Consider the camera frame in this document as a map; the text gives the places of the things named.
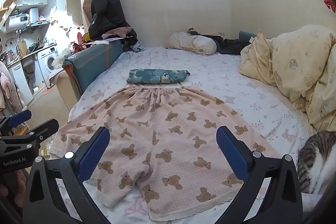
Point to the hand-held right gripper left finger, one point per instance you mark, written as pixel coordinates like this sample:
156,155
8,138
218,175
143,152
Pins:
95,153

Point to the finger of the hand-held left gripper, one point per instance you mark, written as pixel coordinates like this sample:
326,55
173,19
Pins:
44,129
20,119

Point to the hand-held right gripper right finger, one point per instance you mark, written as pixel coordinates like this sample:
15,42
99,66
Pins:
232,154

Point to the pink bear print pants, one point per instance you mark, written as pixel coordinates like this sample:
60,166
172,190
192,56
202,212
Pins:
168,134

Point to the person's left hand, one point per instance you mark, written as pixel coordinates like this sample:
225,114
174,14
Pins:
20,184

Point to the beige hanging jacket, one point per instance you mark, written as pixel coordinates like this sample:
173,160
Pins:
9,90

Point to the white kitchen counter cabinet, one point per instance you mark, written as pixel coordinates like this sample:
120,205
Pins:
19,79

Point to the beige bedside cabinet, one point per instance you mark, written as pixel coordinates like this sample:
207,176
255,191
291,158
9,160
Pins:
63,90

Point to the white washing machine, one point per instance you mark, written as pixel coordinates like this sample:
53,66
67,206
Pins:
48,64

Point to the white plastic bag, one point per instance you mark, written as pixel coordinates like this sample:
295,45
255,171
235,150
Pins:
61,58

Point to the tabby cat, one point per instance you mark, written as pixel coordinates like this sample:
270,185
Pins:
309,158

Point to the white floral bed sheet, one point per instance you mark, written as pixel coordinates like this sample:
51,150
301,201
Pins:
223,74

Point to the white water heater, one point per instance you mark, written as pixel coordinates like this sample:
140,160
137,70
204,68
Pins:
21,20

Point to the folded teal patterned garment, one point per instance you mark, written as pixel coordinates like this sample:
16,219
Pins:
157,76

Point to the dark clothing pile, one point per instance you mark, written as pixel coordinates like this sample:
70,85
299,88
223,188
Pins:
231,47

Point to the wooden staircase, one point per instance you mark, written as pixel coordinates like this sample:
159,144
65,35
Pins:
8,7

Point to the yellow bear print duvet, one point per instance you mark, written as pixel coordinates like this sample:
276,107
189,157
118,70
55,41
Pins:
296,61

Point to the cream pillow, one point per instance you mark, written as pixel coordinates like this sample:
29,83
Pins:
189,43

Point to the pink cloth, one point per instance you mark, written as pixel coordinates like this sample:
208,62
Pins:
118,33

